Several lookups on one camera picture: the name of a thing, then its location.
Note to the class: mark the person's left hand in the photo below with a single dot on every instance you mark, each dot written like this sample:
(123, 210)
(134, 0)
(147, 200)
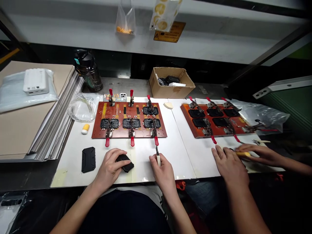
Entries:
(108, 168)

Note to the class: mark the person's right hand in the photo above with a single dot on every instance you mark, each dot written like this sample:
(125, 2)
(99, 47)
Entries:
(164, 174)

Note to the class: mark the small black plastic housing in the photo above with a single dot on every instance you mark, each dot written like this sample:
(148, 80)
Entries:
(128, 167)

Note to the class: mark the long black plastic housing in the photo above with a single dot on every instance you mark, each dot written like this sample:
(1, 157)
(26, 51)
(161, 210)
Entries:
(88, 159)

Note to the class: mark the white paper mat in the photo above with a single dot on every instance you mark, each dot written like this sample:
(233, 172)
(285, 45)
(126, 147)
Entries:
(190, 148)
(80, 143)

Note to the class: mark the black part in jig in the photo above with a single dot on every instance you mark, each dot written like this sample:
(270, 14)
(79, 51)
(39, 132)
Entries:
(195, 113)
(131, 123)
(200, 122)
(151, 123)
(109, 123)
(150, 111)
(220, 122)
(231, 112)
(214, 112)

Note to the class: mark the small yellow white bottle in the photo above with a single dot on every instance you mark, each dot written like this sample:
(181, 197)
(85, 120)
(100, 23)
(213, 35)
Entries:
(85, 129)

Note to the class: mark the person's body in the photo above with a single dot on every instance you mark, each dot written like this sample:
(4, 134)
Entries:
(126, 214)

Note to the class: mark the orange jig board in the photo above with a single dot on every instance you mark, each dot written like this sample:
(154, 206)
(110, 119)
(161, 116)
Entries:
(192, 128)

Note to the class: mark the dark red jig board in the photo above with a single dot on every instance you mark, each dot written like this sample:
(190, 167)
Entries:
(129, 114)

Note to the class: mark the white triangular sponge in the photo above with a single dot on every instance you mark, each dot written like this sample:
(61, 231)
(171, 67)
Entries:
(168, 105)

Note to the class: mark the phone with sticker case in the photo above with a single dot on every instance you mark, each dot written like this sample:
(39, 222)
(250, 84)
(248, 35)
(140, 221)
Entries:
(119, 96)

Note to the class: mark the open cardboard box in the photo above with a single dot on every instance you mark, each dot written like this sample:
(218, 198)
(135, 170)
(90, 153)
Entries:
(170, 91)

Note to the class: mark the white foam piece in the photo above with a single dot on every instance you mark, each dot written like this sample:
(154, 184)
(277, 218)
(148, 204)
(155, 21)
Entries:
(177, 84)

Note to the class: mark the black parts bundle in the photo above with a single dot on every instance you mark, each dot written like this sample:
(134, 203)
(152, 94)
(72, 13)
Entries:
(169, 79)

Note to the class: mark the stack of cardboard sheets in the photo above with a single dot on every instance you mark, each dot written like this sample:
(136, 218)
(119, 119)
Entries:
(22, 126)

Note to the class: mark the dark water bottle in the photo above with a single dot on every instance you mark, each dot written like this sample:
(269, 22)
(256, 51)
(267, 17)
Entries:
(90, 73)

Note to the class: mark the small cutting pliers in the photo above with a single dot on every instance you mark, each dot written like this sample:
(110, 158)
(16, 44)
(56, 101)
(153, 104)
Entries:
(259, 142)

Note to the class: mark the white power bank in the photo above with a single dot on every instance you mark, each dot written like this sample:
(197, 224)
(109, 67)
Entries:
(36, 81)

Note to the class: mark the crumpled clear plastic bag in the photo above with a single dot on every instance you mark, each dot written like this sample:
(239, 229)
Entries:
(265, 114)

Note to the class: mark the flat clear plastic bag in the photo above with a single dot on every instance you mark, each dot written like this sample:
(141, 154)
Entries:
(14, 95)

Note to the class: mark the yellow warning label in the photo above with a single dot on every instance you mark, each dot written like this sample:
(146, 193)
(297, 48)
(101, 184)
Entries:
(171, 34)

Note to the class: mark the hanging bag of orange pieces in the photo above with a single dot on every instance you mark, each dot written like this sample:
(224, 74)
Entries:
(124, 23)

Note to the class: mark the white metal shelf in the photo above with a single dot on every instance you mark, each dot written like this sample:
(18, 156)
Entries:
(219, 31)

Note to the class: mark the hanging bag of yellow discs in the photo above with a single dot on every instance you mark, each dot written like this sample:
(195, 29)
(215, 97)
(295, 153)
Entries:
(163, 15)

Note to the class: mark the green machine with white bracket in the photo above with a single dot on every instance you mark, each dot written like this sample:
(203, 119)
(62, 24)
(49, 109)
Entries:
(287, 97)

